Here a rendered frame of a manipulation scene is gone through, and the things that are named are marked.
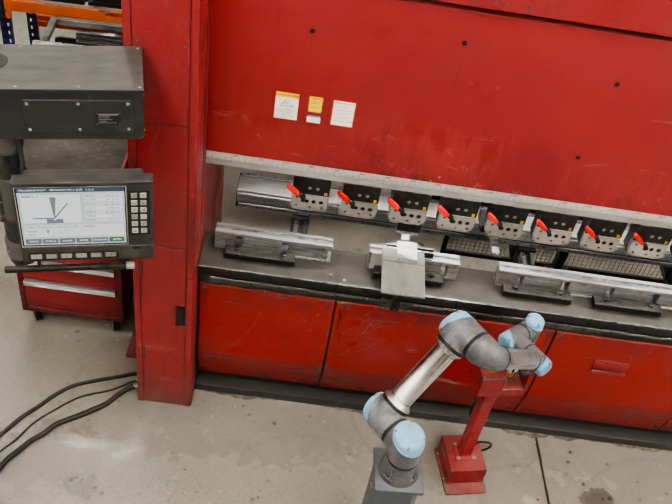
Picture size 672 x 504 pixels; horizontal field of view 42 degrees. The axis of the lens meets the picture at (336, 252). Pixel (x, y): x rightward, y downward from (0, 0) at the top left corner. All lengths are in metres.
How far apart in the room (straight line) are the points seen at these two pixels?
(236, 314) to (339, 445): 0.84
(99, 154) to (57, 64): 1.24
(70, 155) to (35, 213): 1.04
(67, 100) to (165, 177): 0.62
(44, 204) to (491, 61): 1.59
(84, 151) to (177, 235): 0.82
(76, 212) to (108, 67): 0.51
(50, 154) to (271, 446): 1.67
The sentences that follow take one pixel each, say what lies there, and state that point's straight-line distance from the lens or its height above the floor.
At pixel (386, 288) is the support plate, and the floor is 1.00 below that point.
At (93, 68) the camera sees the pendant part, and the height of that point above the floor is 1.95.
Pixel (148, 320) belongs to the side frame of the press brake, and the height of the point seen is 0.60.
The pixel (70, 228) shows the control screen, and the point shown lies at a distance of 3.09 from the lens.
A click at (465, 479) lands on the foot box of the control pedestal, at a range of 4.21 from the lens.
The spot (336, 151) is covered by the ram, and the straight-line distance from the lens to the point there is 3.33.
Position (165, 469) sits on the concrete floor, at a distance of 4.10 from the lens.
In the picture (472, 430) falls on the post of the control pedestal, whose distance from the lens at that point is 4.00.
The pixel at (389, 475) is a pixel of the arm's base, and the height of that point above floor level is 0.80.
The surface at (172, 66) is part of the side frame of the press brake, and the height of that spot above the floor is 1.89.
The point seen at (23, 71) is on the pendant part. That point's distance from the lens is 2.84.
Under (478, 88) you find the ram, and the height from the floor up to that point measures 1.85.
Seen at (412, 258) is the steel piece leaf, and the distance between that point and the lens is 3.66.
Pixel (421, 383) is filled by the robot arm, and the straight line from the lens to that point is 3.10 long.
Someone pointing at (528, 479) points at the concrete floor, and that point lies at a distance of 4.36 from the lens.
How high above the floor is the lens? 3.50
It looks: 44 degrees down
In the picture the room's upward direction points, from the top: 11 degrees clockwise
